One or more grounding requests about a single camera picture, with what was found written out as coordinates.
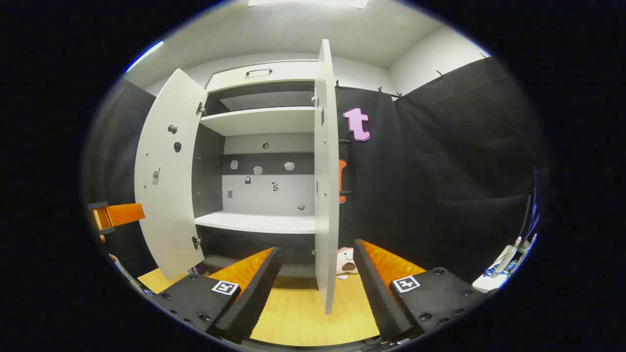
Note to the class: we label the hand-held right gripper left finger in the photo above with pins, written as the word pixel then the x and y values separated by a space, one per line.
pixel 254 293

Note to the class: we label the white cabinet door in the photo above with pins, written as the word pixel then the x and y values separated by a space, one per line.
pixel 168 205
pixel 326 195

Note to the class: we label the ceiling light panel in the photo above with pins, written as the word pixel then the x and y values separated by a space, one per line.
pixel 308 3

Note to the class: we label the pink bun plush toy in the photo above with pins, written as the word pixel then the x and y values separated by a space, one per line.
pixel 346 261

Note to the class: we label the white cabinet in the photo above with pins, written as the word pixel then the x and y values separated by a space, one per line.
pixel 264 222

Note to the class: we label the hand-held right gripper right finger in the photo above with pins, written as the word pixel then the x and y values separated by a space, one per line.
pixel 379 293

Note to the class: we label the slim grey bottle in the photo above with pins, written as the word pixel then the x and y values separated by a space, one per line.
pixel 506 256

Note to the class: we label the ceiling strip light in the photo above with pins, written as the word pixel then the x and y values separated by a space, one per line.
pixel 144 55

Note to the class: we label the black backdrop cloth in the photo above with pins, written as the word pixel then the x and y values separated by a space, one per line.
pixel 440 171

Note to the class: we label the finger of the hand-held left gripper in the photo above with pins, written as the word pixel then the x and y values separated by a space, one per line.
pixel 124 213

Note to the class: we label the white cabinet drawer front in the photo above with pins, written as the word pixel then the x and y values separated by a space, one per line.
pixel 293 73

